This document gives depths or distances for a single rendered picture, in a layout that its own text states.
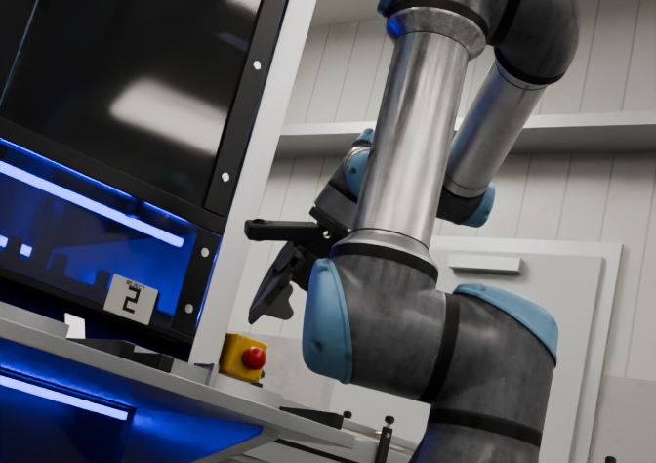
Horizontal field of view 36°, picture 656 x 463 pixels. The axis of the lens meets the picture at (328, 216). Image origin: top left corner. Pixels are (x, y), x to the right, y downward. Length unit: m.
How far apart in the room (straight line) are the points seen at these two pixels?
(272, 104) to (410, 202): 0.85
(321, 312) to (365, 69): 4.65
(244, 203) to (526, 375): 0.88
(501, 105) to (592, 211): 3.35
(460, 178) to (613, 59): 3.56
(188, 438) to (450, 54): 0.71
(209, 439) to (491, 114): 0.61
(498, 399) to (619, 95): 3.90
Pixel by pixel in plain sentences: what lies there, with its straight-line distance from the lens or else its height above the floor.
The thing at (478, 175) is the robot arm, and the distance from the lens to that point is 1.42.
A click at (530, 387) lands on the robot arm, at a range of 1.03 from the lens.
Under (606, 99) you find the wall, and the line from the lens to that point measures 4.87.
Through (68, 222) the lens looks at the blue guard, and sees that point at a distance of 1.63.
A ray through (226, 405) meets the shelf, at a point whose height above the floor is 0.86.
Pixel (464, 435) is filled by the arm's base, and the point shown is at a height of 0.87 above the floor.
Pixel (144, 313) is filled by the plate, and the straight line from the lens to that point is 1.68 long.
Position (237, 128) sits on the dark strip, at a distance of 1.81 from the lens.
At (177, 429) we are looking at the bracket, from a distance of 1.57.
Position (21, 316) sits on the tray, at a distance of 1.31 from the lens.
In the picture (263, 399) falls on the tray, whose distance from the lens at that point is 1.47.
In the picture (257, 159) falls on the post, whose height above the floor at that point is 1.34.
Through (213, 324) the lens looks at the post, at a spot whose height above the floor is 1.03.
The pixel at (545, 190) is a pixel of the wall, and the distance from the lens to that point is 4.77.
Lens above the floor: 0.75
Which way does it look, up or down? 17 degrees up
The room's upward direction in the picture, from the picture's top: 14 degrees clockwise
